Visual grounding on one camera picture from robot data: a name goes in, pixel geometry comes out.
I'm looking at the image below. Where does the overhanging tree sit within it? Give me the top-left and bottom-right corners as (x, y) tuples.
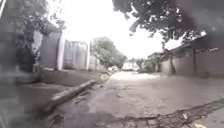
(111, 0), (224, 44)

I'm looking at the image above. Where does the dark bush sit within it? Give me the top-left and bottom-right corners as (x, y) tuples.
(15, 44), (42, 74)

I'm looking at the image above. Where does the green tree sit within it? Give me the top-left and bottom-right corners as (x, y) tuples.
(90, 36), (128, 69)

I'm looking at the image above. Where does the dark wall with roof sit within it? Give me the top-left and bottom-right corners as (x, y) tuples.
(159, 33), (224, 79)

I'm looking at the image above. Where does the grey wall with pillars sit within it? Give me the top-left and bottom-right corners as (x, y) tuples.
(31, 29), (101, 72)

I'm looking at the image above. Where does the concrete kerb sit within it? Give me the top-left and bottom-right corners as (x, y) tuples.
(39, 79), (98, 113)

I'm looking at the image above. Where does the white vehicle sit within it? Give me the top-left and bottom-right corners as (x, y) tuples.
(121, 61), (135, 72)

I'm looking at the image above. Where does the grey concrete road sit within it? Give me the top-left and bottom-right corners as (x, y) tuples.
(49, 70), (224, 128)

